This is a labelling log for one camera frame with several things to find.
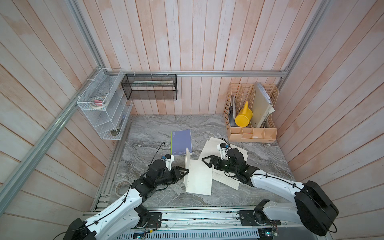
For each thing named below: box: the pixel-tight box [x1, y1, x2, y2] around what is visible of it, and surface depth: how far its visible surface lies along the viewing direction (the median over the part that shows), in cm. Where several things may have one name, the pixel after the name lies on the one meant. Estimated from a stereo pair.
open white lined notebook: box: [185, 137, 249, 196], surface depth 86 cm
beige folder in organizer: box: [251, 82, 275, 128], surface depth 95 cm
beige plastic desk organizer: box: [224, 84, 279, 143], surface depth 103 cm
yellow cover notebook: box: [184, 147, 213, 196], surface depth 87 cm
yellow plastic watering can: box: [235, 101, 253, 128], surface depth 100 cm
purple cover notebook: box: [170, 129, 194, 156], surface depth 107 cm
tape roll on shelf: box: [91, 95, 109, 109], surface depth 75 cm
